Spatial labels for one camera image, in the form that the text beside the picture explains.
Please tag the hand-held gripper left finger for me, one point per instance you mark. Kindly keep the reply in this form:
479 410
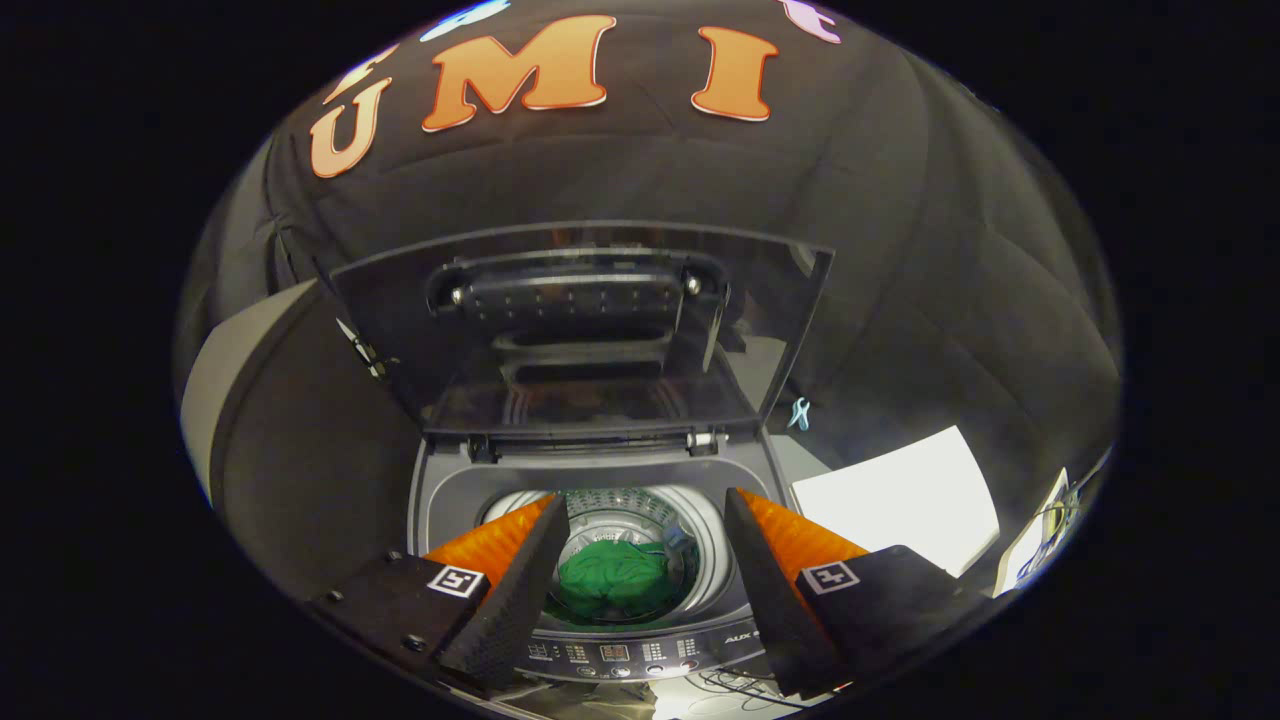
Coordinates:
515 600

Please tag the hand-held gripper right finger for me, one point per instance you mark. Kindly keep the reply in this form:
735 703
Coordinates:
770 600

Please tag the green polo shirt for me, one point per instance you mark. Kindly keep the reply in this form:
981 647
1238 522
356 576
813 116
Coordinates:
610 580

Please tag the grey washing machine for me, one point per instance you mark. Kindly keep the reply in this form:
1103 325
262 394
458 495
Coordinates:
640 470

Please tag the dark glass washing machine lid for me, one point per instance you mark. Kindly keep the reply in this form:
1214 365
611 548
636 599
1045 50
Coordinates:
580 390

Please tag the white board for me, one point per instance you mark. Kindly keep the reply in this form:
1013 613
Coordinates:
900 500

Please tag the light blue clip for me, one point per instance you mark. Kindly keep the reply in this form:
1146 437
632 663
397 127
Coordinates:
798 413

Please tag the grey platform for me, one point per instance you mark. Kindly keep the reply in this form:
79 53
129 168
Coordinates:
300 450

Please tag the white plastic device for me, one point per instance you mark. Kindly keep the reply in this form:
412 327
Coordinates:
1035 545

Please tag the black backdrop cloth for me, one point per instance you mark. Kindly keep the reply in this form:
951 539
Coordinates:
920 280

